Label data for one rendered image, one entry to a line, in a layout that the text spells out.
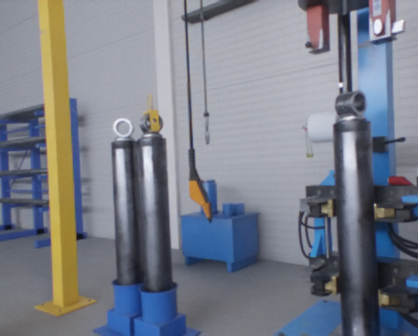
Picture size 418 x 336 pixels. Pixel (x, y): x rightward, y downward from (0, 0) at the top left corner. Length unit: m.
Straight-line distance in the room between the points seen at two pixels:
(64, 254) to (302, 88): 3.20
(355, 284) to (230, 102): 3.46
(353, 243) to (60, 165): 2.60
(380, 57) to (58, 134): 2.72
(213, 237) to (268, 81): 2.08
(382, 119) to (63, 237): 2.84
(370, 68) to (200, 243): 2.90
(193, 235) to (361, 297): 2.79
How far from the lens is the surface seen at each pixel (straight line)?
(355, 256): 2.48
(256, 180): 5.13
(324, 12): 2.71
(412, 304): 2.48
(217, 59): 5.64
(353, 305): 2.56
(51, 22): 4.06
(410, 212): 2.37
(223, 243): 4.64
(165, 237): 2.86
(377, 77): 2.92
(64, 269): 3.92
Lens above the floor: 1.25
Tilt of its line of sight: 1 degrees down
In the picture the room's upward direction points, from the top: 3 degrees counter-clockwise
